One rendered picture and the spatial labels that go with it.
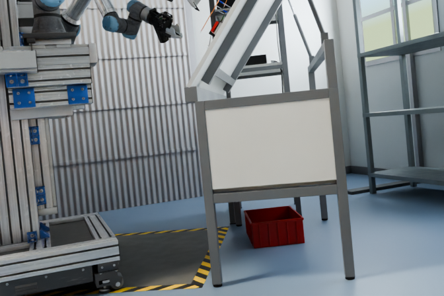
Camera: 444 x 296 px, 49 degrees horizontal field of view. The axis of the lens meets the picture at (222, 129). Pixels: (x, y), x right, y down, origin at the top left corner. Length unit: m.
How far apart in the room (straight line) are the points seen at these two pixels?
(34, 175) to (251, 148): 1.09
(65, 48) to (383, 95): 3.38
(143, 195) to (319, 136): 2.75
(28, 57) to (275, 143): 1.08
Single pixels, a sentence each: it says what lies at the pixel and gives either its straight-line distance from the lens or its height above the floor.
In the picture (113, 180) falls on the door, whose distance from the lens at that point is 4.51.
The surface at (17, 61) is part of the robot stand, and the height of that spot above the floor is 1.03.
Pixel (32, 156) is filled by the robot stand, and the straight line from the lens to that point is 2.54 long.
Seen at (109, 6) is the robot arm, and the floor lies 1.32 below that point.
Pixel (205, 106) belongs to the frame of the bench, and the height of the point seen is 0.78.
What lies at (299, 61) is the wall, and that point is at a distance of 5.22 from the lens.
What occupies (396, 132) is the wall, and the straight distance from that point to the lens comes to 4.87.
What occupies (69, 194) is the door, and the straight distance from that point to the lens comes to 4.48.
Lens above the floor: 0.71
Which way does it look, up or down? 1 degrees down
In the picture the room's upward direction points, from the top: 5 degrees counter-clockwise
